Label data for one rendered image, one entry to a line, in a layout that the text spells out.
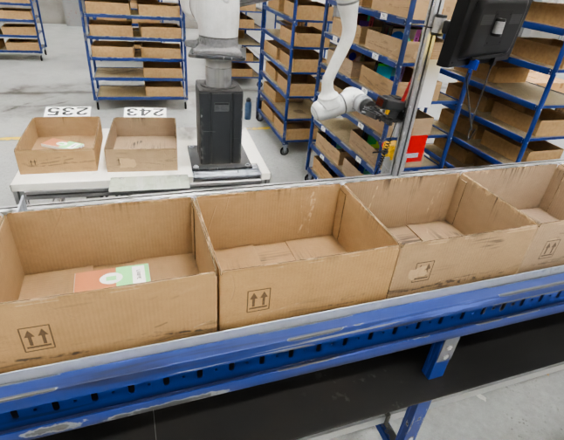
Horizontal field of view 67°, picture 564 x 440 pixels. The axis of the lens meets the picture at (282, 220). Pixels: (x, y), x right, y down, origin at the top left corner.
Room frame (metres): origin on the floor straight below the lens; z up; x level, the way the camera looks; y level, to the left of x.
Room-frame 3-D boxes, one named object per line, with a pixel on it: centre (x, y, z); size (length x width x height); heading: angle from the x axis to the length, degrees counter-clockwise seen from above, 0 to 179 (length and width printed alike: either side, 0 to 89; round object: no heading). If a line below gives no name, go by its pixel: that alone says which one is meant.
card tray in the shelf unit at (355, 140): (2.52, -0.60, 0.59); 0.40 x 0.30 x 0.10; 20
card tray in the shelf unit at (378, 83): (2.52, -0.59, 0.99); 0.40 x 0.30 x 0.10; 18
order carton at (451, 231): (0.96, -0.39, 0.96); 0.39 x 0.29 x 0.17; 112
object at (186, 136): (1.79, 0.63, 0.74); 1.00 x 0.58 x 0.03; 108
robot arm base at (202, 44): (1.78, 0.34, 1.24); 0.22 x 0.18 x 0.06; 97
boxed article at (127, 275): (0.73, 0.37, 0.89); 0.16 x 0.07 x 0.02; 112
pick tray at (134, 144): (1.75, 0.64, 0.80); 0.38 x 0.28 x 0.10; 16
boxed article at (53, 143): (1.72, 1.00, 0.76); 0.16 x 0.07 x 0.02; 78
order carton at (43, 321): (0.67, 0.34, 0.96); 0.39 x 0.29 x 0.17; 112
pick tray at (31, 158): (1.66, 0.96, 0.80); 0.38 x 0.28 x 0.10; 19
